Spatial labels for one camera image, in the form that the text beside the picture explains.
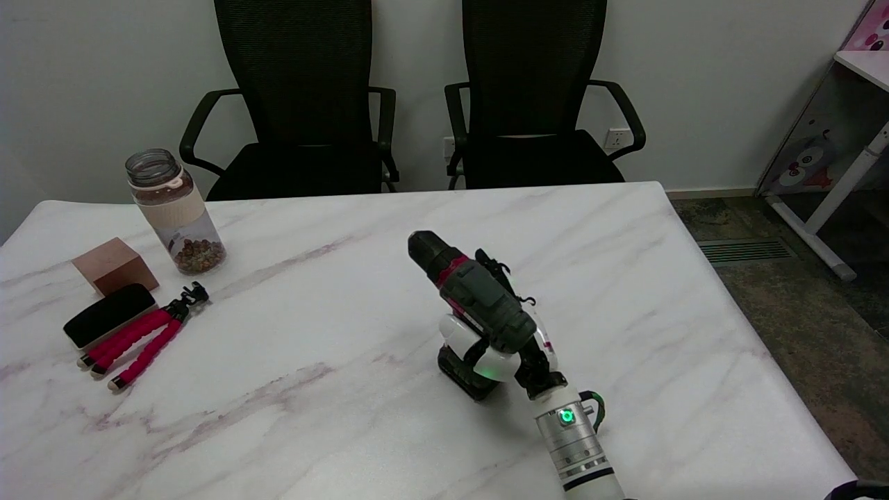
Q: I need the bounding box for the red flexible mini tripod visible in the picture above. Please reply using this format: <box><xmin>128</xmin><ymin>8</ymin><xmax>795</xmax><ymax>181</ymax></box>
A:
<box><xmin>77</xmin><ymin>281</ymin><xmax>210</xmax><ymax>392</ymax></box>

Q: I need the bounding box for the black mesh office chair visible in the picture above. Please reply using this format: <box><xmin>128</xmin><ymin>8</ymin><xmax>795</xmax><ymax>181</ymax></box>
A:
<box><xmin>178</xmin><ymin>0</ymin><xmax>401</xmax><ymax>202</ymax></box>
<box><xmin>444</xmin><ymin>0</ymin><xmax>647</xmax><ymax>190</ymax></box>

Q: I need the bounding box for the white desk with angled leg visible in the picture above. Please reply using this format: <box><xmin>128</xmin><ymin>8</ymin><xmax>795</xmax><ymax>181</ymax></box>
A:
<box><xmin>765</xmin><ymin>50</ymin><xmax>889</xmax><ymax>282</ymax></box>

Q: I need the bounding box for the clear bottle with nuts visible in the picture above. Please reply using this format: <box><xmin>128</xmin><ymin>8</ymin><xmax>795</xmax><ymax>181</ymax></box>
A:
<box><xmin>125</xmin><ymin>148</ymin><xmax>228</xmax><ymax>275</ymax></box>

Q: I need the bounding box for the black oblong case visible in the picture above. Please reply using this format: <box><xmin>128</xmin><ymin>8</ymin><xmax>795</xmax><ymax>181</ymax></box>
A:
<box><xmin>63</xmin><ymin>282</ymin><xmax>158</xmax><ymax>349</ymax></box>

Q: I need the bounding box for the brown wooden block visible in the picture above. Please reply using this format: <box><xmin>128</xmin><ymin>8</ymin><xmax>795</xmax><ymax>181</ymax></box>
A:
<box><xmin>72</xmin><ymin>237</ymin><xmax>160</xmax><ymax>297</ymax></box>

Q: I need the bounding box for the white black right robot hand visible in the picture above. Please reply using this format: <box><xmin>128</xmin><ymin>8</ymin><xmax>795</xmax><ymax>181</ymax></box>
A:
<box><xmin>438</xmin><ymin>248</ymin><xmax>569</xmax><ymax>401</ymax></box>

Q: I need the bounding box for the dark floor vent grille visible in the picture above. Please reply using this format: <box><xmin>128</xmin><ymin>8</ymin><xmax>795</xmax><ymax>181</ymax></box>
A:
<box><xmin>697</xmin><ymin>238</ymin><xmax>797</xmax><ymax>265</ymax></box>

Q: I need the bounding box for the dark green power screwdriver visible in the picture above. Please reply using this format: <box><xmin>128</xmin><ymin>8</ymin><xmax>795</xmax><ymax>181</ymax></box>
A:
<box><xmin>407</xmin><ymin>231</ymin><xmax>540</xmax><ymax>402</ymax></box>

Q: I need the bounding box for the black green robot cable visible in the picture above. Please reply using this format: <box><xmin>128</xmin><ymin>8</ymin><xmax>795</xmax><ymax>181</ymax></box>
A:
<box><xmin>579</xmin><ymin>390</ymin><xmax>607</xmax><ymax>433</ymax></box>

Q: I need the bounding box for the pink cartoon picture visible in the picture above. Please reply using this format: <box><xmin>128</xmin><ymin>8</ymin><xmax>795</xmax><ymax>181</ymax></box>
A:
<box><xmin>842</xmin><ymin>0</ymin><xmax>889</xmax><ymax>52</ymax></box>

